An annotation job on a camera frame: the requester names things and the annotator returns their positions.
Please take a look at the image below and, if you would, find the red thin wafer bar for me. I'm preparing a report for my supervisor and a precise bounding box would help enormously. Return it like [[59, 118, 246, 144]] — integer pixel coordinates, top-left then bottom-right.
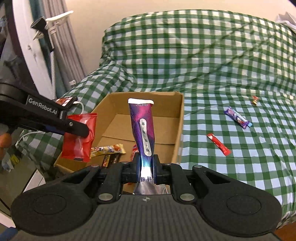
[[207, 133, 231, 156]]

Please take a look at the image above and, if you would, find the person's left hand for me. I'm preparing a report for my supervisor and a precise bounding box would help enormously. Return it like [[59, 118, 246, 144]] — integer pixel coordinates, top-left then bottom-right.
[[0, 133, 12, 160]]

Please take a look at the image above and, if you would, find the white cloth on sofa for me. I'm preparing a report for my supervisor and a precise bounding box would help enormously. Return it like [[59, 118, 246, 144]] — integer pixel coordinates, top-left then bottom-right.
[[275, 12, 296, 33]]

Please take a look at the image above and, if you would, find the small gold red candy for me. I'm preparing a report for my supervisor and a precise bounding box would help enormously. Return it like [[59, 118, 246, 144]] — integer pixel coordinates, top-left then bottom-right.
[[251, 96, 259, 106]]

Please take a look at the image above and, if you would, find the dark chocolate bar wrapper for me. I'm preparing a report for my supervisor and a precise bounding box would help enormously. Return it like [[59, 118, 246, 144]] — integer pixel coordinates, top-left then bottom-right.
[[102, 153, 121, 169]]

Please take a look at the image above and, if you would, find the long purple snack bar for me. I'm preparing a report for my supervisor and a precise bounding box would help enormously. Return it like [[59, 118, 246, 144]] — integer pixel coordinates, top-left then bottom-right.
[[128, 98, 168, 195]]

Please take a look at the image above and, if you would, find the black white floor stand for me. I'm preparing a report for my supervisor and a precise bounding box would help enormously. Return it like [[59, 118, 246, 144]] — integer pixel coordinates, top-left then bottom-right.
[[30, 10, 74, 99]]

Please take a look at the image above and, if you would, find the small purple chocolate bar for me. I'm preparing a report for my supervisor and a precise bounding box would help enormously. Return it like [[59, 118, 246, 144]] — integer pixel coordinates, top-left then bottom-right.
[[224, 107, 253, 129]]

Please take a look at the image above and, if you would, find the yellow snack bar wrapper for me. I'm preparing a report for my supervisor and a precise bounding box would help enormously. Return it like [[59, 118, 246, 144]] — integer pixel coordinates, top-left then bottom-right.
[[90, 144, 126, 158]]

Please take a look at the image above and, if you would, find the green checkered sofa cover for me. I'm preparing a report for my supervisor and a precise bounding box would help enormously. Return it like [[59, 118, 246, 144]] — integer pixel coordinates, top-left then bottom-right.
[[16, 9, 296, 227]]

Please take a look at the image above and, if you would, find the grey curtain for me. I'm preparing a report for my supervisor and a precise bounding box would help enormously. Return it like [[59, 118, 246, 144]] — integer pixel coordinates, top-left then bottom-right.
[[29, 1, 86, 97]]

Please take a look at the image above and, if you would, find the brown cardboard box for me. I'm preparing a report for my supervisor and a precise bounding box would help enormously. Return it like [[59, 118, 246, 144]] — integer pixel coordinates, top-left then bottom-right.
[[54, 92, 184, 184]]

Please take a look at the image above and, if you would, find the red square snack packet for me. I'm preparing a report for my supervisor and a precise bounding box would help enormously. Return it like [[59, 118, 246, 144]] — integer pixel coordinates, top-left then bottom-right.
[[61, 113, 97, 162]]

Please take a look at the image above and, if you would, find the red white snack packet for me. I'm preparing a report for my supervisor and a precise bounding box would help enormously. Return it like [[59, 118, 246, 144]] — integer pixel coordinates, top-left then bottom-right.
[[130, 145, 138, 161]]

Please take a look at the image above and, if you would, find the black smartphone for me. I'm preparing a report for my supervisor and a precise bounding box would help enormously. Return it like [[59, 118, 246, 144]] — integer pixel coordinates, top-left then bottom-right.
[[54, 96, 78, 109]]

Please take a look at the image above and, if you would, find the white door frame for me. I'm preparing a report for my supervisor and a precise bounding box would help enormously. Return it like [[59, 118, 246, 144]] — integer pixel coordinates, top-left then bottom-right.
[[12, 0, 53, 99]]

